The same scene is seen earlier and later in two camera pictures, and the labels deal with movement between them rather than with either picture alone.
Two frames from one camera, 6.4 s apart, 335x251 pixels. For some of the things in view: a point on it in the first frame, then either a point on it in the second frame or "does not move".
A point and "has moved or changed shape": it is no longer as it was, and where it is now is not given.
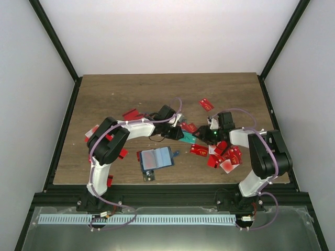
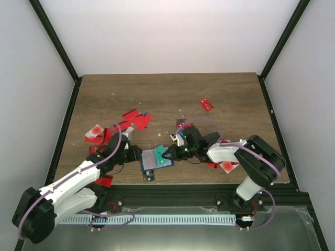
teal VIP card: (188, 137) has moved or changed shape
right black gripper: (204, 134) → (175, 155)
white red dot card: (227, 167) does not move
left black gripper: (176, 135) → (135, 156)
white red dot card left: (91, 132) does not move
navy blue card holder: (158, 157) does not move
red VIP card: (148, 159) does not move
